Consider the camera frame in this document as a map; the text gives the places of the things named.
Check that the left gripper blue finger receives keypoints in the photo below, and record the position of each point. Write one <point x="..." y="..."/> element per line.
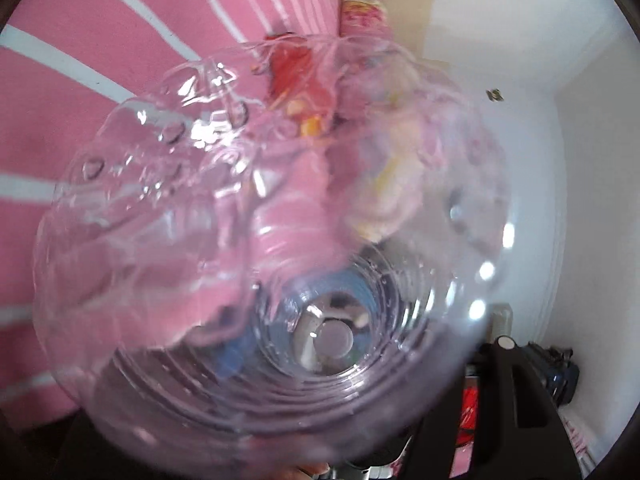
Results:
<point x="518" y="433"/>

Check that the clear plastic bottle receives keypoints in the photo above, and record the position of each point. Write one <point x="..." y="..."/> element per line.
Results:
<point x="227" y="308"/>

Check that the red snack wrapper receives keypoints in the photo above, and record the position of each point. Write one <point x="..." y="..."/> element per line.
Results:
<point x="296" y="86"/>

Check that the pink floral pillow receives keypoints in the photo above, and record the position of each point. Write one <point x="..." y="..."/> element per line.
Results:
<point x="365" y="18"/>

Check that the pink striped bed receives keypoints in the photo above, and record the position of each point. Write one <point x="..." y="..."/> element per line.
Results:
<point x="67" y="67"/>

